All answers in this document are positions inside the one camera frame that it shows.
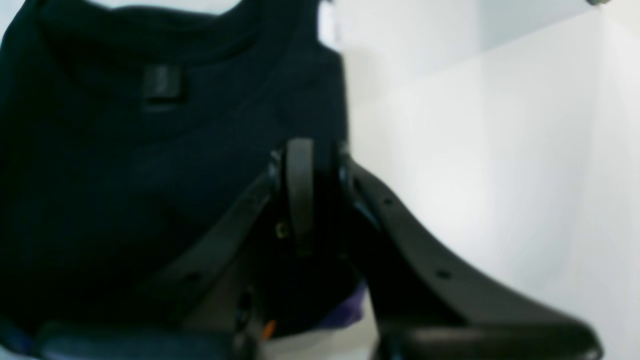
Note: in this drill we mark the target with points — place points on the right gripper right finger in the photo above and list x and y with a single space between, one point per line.
430 304

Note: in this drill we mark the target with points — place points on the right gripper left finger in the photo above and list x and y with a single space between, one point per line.
212 292

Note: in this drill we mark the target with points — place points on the black T-shirt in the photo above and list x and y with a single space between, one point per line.
126 133

